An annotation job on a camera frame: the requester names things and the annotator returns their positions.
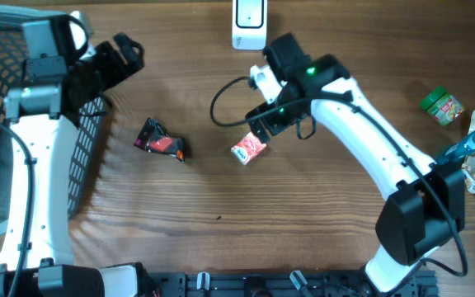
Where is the red white snack packet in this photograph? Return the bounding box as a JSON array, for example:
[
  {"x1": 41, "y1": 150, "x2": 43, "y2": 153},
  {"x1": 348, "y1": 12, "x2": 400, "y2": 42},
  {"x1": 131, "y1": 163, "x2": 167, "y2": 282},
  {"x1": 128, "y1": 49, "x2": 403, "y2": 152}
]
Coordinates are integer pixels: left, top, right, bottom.
[{"x1": 231, "y1": 132, "x2": 267, "y2": 165}]

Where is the red black snack packet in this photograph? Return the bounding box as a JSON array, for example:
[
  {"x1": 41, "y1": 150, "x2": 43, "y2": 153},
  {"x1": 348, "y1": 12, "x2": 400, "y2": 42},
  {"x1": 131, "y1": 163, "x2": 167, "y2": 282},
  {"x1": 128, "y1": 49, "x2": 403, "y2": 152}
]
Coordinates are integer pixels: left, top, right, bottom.
[{"x1": 134, "y1": 118, "x2": 185, "y2": 163}]

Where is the green lidded jar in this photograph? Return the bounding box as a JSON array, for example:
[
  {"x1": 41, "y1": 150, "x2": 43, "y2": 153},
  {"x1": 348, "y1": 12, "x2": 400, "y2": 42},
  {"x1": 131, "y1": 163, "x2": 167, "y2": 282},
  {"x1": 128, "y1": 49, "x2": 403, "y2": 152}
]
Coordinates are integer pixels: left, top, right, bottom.
[{"x1": 420, "y1": 86, "x2": 464, "y2": 126}]

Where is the blue mouthwash bottle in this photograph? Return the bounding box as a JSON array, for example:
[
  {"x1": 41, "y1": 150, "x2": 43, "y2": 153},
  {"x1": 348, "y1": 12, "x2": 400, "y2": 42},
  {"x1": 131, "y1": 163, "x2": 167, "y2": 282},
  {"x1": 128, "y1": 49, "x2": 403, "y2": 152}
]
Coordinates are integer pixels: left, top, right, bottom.
[{"x1": 436, "y1": 130, "x2": 475, "y2": 164}]

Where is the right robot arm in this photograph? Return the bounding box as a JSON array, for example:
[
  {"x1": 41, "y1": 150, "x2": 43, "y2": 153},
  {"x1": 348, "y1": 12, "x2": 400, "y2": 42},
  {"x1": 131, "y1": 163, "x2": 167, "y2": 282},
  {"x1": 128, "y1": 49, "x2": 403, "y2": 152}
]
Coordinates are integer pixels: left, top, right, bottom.
[{"x1": 246, "y1": 34, "x2": 465, "y2": 295}]

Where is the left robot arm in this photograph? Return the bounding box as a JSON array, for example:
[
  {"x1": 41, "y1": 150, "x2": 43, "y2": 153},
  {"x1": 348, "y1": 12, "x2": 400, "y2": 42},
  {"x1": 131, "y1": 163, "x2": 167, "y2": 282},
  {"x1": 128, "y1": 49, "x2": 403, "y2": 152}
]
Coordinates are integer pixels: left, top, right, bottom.
[{"x1": 0, "y1": 14, "x2": 145, "y2": 296}]

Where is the white barcode scanner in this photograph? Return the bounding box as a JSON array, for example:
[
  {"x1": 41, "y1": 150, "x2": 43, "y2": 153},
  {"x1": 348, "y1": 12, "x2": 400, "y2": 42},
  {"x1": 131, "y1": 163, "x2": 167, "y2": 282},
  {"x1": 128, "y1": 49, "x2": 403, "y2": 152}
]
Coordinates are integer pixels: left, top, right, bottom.
[{"x1": 232, "y1": 0, "x2": 268, "y2": 50}]

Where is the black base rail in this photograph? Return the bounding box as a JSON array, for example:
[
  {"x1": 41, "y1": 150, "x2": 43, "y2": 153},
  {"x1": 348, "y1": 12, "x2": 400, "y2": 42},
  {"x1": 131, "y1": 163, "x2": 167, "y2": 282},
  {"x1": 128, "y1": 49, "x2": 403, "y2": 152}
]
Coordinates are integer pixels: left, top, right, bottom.
[{"x1": 138, "y1": 270, "x2": 440, "y2": 297}]

